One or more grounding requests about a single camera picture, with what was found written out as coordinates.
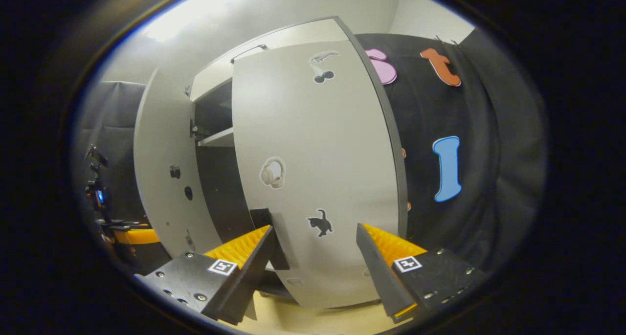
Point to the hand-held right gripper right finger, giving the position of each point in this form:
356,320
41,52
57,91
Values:
376,271

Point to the white cabinet shelf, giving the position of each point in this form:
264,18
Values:
220,138

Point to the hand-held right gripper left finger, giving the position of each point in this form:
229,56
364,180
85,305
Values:
254,266

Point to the white cabinet door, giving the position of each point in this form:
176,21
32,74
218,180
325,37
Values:
332,144
161,129

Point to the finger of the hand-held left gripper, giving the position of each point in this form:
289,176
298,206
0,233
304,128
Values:
122,224
139,236

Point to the metal door hinge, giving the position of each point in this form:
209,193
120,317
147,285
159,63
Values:
195,129

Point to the white cabinet drawer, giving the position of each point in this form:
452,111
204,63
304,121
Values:
210,80

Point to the white shoe cabinet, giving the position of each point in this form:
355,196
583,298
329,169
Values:
318,129

